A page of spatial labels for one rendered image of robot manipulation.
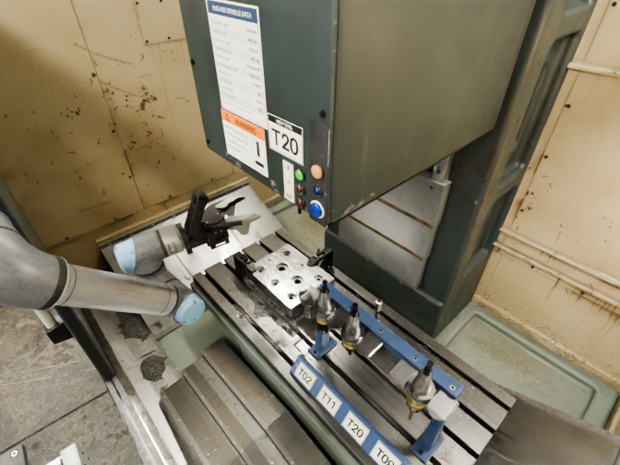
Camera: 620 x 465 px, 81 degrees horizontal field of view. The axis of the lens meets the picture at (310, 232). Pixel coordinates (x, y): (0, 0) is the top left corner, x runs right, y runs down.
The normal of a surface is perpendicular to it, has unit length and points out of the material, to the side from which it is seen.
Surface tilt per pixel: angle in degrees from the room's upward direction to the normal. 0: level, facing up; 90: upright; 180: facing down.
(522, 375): 0
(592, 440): 24
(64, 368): 0
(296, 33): 90
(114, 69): 90
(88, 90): 90
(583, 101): 90
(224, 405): 7
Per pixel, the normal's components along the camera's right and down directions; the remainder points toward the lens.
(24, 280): 0.68, 0.03
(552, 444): -0.28, -0.90
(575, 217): -0.74, 0.43
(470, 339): 0.00, -0.77
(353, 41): 0.67, 0.46
